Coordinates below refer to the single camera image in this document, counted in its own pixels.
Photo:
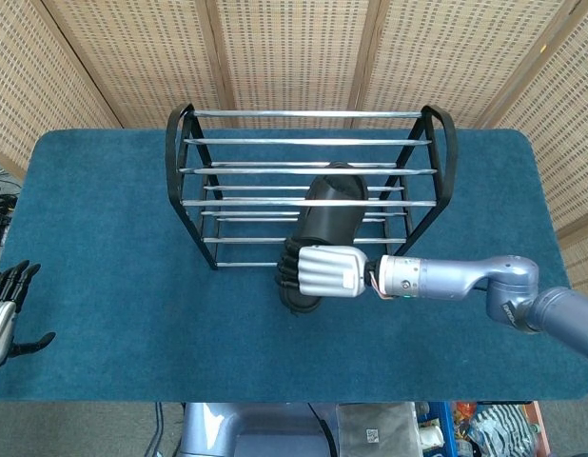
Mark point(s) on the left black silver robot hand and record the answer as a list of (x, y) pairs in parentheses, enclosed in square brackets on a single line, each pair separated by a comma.
[(0, 323)]

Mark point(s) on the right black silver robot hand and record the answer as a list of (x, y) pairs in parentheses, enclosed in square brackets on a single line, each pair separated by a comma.
[(327, 271)]

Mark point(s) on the black slide sandal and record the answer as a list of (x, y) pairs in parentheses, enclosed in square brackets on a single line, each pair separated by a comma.
[(337, 224)]

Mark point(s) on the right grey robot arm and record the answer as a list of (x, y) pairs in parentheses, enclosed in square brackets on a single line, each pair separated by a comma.
[(465, 278)]

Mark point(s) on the blue carpet table mat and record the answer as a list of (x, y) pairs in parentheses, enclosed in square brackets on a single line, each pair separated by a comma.
[(132, 309)]

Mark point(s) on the grey pouch with label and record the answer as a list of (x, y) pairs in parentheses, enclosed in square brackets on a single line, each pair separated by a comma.
[(375, 428)]

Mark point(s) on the grey robot torso base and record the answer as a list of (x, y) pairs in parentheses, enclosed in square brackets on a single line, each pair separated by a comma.
[(256, 428)]

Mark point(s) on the blue crate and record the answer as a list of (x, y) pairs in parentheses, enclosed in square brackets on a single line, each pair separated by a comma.
[(444, 423)]

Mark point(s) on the orange packet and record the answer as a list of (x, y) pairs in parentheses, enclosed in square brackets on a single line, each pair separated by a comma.
[(466, 408)]

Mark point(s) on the woven bamboo folding screen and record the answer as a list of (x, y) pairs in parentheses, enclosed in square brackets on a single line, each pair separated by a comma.
[(294, 52)]

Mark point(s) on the striped plastic bag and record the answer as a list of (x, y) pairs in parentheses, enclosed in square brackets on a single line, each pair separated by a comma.
[(503, 431)]

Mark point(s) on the black frame metal shoe rack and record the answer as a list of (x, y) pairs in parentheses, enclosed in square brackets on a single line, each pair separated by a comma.
[(275, 142)]

